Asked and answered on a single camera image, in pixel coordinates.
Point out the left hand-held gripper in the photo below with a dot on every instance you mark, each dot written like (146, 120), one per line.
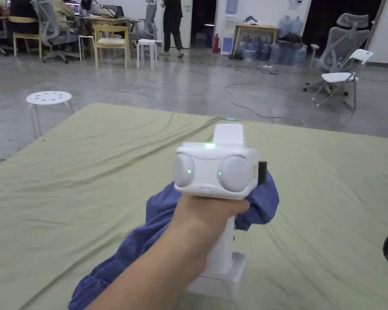
(210, 168)

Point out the blue garment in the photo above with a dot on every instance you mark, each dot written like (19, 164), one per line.
(161, 210)

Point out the person's left forearm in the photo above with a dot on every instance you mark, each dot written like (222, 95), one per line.
(139, 277)

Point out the person's left hand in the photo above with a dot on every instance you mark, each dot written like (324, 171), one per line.
(200, 226)

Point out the white power strip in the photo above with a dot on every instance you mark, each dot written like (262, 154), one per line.
(267, 66)

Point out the red fire extinguisher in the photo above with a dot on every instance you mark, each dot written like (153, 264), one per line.
(216, 43)

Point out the group of blue water bottles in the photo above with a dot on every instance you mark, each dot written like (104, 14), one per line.
(278, 48)

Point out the stack of white stools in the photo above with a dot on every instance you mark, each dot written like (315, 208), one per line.
(147, 43)

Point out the wooden desk with laptop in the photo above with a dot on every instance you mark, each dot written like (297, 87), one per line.
(106, 17)

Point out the group of people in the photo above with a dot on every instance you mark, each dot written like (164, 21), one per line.
(19, 13)

